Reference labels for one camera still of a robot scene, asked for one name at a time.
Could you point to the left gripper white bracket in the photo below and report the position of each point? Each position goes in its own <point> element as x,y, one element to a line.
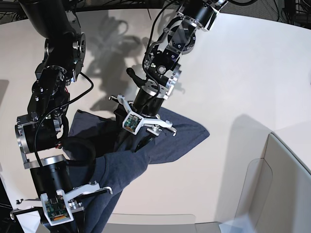
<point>154,125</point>

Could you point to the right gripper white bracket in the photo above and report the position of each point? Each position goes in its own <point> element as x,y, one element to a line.
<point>84,191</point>

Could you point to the dark blue t-shirt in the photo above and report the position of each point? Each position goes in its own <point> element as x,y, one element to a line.
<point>118,162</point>

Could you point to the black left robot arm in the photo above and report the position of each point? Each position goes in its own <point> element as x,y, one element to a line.
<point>162,69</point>

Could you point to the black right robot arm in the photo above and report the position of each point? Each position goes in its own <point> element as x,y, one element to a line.
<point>45,125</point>

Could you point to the grey front partition panel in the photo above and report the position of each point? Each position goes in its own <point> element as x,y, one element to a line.
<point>181,223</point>

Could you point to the grey partition panel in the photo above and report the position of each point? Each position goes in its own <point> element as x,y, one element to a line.
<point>288,204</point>
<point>181,223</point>

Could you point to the grey right side partition panel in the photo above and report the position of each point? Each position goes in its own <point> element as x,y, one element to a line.
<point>288,204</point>

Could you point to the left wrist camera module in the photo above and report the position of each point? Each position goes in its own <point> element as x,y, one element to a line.
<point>133,122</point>

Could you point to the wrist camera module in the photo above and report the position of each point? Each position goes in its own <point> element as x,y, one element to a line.
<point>133,122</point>
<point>56,209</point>

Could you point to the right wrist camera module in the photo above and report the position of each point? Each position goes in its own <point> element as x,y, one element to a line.
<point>56,209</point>

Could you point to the clear acrylic right panel bracket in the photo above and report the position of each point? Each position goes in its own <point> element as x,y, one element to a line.
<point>255,189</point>

